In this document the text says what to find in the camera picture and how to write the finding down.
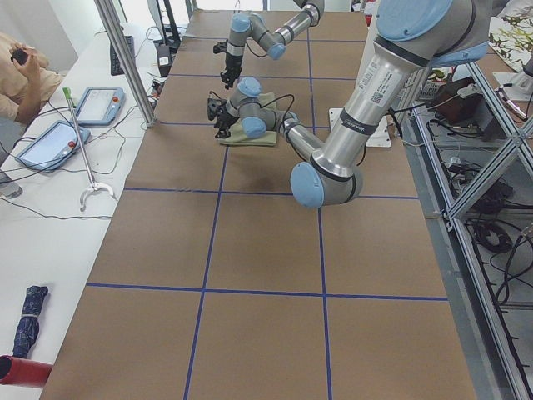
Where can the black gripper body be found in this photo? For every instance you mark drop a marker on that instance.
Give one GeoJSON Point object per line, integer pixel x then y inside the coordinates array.
{"type": "Point", "coordinates": [222, 118]}
{"type": "Point", "coordinates": [230, 66]}

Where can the person in beige shirt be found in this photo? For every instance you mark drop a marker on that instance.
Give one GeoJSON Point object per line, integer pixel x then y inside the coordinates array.
{"type": "Point", "coordinates": [26, 81]}

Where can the metal reacher grabber stick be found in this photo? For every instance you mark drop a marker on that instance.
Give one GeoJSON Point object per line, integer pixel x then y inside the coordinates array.
{"type": "Point", "coordinates": [94, 186]}

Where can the blue teach pendant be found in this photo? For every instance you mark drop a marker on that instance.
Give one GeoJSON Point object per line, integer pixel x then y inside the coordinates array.
{"type": "Point", "coordinates": [51, 149]}
{"type": "Point", "coordinates": [99, 106]}

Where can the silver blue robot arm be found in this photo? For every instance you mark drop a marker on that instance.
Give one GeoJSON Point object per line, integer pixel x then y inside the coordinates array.
{"type": "Point", "coordinates": [252, 26]}
{"type": "Point", "coordinates": [411, 35]}

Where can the aluminium frame post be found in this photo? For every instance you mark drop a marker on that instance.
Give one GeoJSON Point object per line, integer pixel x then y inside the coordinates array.
{"type": "Point", "coordinates": [112, 25]}

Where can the white central pedestal column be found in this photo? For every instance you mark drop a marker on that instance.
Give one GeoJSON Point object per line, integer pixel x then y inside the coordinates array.
{"type": "Point", "coordinates": [362, 122]}

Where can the red cylinder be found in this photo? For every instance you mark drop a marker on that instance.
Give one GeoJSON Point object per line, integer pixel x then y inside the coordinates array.
{"type": "Point", "coordinates": [24, 372]}

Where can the near blue teach pendant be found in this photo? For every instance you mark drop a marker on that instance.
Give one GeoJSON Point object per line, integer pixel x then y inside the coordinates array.
{"type": "Point", "coordinates": [51, 149]}

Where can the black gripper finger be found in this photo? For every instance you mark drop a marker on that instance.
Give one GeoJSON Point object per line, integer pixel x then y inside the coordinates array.
{"type": "Point", "coordinates": [223, 134]}
{"type": "Point", "coordinates": [227, 85]}

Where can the far blue teach pendant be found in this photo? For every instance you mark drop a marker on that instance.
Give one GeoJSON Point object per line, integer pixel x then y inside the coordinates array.
{"type": "Point", "coordinates": [99, 106]}

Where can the folded dark blue umbrella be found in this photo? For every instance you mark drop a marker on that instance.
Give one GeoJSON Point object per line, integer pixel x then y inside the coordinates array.
{"type": "Point", "coordinates": [28, 326]}

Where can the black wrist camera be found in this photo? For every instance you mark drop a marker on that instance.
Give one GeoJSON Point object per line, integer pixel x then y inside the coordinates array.
{"type": "Point", "coordinates": [220, 47]}
{"type": "Point", "coordinates": [215, 106]}

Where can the olive green long-sleeve shirt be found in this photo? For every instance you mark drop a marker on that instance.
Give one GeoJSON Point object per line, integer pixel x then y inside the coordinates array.
{"type": "Point", "coordinates": [238, 136]}

